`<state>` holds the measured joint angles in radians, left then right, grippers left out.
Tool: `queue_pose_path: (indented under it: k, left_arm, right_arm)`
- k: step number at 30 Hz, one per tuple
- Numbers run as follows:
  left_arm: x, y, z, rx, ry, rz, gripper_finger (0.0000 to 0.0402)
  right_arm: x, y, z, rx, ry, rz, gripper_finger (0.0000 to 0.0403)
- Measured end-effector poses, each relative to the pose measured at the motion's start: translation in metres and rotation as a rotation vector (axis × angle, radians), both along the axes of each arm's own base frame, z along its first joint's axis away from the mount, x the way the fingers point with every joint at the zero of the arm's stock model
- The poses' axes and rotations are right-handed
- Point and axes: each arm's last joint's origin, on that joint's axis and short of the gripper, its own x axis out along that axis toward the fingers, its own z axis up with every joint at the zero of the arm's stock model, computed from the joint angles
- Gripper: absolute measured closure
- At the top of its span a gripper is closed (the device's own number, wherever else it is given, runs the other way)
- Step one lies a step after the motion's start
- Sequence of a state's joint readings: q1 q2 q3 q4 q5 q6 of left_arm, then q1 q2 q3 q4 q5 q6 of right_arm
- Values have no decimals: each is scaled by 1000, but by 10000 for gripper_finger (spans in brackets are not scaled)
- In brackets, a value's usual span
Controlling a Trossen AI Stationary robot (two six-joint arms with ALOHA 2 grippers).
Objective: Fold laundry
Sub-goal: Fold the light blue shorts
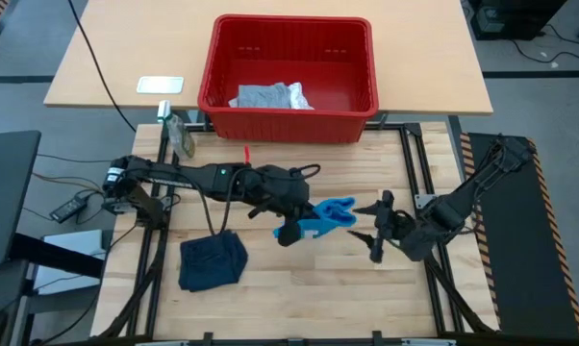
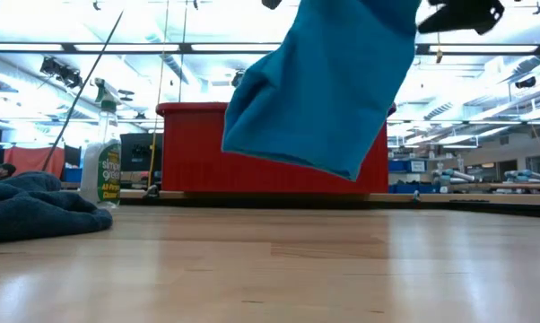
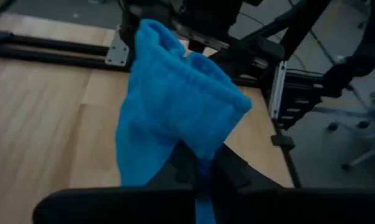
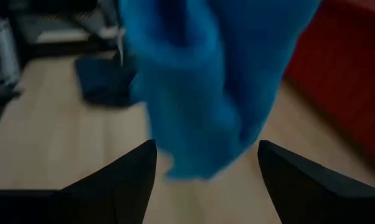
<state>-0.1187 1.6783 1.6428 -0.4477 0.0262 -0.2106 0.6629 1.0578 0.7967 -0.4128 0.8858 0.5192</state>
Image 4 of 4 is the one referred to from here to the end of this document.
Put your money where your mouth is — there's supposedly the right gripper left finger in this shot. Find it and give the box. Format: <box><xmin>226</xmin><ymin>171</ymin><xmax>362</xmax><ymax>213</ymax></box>
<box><xmin>0</xmin><ymin>139</ymin><xmax>158</xmax><ymax>224</ymax></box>

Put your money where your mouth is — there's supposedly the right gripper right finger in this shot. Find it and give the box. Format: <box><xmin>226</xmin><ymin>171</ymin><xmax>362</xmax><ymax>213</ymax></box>
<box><xmin>257</xmin><ymin>139</ymin><xmax>375</xmax><ymax>224</ymax></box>

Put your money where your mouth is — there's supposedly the red plastic laundry basket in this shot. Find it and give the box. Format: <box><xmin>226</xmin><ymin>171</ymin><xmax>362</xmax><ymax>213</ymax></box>
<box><xmin>282</xmin><ymin>0</ymin><xmax>375</xmax><ymax>175</ymax></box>

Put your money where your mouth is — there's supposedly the dark navy garment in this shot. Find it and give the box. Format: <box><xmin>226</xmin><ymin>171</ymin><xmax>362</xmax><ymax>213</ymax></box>
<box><xmin>75</xmin><ymin>54</ymin><xmax>145</xmax><ymax>108</ymax></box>

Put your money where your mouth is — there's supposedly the bright blue garment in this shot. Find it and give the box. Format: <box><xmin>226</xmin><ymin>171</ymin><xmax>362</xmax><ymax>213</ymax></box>
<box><xmin>118</xmin><ymin>0</ymin><xmax>322</xmax><ymax>181</ymax></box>

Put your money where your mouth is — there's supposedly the black aluminium table frame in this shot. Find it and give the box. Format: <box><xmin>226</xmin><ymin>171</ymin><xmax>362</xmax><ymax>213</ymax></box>
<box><xmin>19</xmin><ymin>0</ymin><xmax>123</xmax><ymax>60</ymax></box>

